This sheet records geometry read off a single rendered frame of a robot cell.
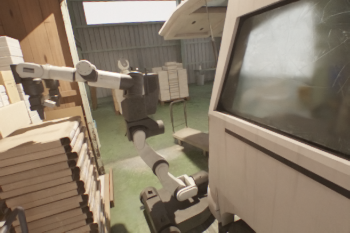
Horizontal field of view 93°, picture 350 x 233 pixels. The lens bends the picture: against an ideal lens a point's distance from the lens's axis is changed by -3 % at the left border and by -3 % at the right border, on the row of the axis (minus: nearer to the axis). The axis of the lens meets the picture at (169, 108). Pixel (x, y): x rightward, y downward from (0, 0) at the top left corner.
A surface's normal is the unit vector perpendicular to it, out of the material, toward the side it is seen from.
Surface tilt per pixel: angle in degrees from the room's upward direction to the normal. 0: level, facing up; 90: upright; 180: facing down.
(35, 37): 90
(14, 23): 90
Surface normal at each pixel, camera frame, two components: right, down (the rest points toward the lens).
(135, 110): 0.38, 0.38
